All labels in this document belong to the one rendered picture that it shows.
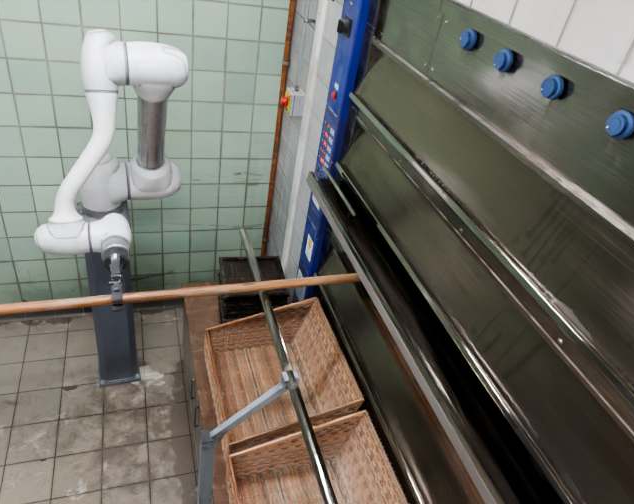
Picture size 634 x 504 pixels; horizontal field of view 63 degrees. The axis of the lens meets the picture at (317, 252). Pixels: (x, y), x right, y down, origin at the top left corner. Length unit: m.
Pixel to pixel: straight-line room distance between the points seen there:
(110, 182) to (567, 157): 1.69
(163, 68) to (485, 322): 1.23
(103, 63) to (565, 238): 1.38
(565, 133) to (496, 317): 0.42
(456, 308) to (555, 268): 0.33
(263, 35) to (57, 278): 1.74
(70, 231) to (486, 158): 1.29
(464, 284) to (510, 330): 0.18
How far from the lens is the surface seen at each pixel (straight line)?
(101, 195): 2.24
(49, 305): 1.64
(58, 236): 1.84
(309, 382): 2.20
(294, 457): 1.94
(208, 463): 1.68
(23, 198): 2.94
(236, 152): 2.81
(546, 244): 1.08
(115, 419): 2.84
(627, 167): 0.98
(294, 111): 2.39
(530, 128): 1.14
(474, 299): 1.28
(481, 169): 1.24
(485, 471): 1.10
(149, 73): 1.78
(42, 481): 2.72
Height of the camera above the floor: 2.28
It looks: 35 degrees down
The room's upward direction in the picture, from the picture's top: 11 degrees clockwise
